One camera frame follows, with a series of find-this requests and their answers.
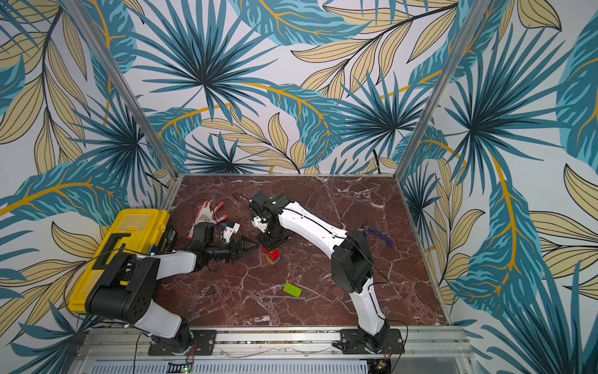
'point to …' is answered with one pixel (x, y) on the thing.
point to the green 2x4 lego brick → (292, 290)
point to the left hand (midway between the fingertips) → (254, 252)
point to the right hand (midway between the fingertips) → (272, 245)
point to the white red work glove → (205, 213)
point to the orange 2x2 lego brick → (271, 262)
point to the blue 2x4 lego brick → (276, 261)
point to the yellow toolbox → (135, 231)
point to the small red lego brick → (275, 254)
